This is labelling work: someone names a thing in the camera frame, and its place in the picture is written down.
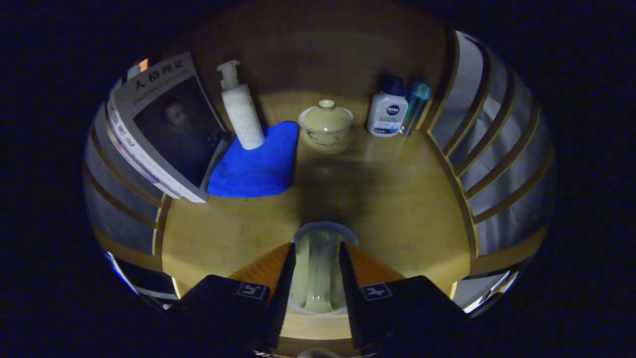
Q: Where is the thin purple book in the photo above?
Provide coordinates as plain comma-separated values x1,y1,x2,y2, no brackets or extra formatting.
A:
107,107,172,194

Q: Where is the wooden cabinet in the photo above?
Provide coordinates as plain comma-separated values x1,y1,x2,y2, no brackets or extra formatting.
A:
82,0,557,319

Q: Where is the large white book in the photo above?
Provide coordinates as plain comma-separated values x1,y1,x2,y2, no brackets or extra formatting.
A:
113,51,230,203

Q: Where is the teal slim bottle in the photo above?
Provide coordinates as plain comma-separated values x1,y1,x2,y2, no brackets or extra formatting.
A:
400,81,433,137

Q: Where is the beige lidded tea bowl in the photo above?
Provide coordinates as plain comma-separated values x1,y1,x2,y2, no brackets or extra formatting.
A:
298,99,355,155

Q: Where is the white bottle with blue cap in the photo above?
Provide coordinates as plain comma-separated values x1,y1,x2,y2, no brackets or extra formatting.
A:
367,75,409,138

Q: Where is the wooden countertop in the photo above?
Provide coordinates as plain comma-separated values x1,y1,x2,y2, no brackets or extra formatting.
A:
157,89,480,344

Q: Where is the white pump bottle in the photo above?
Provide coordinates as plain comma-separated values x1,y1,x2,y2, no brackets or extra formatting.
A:
217,60,265,151

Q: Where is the thin white book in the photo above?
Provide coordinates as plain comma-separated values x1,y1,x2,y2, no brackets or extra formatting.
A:
107,92,192,199

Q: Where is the blue folded cloth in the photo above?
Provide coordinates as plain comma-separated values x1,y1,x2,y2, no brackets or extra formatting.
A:
207,121,300,198

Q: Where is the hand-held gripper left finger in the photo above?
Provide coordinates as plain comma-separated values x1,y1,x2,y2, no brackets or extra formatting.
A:
166,242,297,351

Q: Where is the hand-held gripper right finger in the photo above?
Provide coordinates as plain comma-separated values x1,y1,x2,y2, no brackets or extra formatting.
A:
338,242,472,351

